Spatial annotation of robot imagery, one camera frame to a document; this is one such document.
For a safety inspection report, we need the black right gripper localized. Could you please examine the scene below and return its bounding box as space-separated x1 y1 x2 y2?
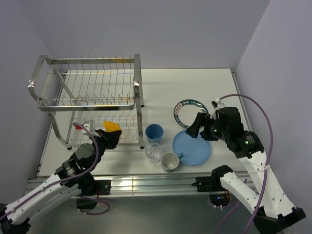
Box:
185 111 229 140

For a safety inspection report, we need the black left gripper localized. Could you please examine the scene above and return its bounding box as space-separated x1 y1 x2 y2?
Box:
88 128 121 170

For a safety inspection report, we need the yellow bowl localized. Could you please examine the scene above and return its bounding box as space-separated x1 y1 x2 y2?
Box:
103 121 121 132

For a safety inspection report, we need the tall blue plastic cup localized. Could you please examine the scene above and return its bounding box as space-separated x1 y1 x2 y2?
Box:
145 124 164 144

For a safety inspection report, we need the clear drinking glass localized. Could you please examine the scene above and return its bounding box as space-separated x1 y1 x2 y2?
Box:
145 143 163 163

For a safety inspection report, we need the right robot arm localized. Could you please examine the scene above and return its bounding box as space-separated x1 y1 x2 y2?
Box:
186 107 306 234

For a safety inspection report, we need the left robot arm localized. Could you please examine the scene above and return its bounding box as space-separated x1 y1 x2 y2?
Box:
0 125 122 234

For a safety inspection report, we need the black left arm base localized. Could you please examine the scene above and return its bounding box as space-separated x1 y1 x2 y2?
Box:
76 179 111 215

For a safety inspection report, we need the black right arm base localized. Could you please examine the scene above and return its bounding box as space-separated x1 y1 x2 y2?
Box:
192 175 230 208

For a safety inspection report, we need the stainless steel dish rack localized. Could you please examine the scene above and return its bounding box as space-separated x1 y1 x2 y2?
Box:
28 54 144 150

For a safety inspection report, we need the blue plate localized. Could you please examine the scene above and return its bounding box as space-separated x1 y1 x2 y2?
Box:
172 130 212 166

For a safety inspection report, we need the white plate green rim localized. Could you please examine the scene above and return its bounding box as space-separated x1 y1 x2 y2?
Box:
173 99 208 129

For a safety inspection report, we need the blue mug white inside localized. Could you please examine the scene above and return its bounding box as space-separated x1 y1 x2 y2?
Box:
160 153 184 173

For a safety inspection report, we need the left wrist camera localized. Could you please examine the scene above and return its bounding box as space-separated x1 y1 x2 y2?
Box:
74 120 98 137

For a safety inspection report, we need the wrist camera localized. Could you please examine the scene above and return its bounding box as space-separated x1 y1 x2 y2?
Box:
210 98 226 119
74 120 98 137

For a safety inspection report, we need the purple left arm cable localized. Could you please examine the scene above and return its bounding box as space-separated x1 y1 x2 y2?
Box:
0 123 110 217

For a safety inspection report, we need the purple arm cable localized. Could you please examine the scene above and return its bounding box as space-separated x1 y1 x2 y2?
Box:
215 94 273 234
0 123 110 217

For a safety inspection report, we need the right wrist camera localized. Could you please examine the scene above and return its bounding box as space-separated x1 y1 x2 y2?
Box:
210 98 226 119

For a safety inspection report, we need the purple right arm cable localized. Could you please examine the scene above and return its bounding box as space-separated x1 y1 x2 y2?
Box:
215 94 273 234

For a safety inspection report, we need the aluminium mounting rail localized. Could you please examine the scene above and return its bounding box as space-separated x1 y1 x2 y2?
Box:
23 170 256 201

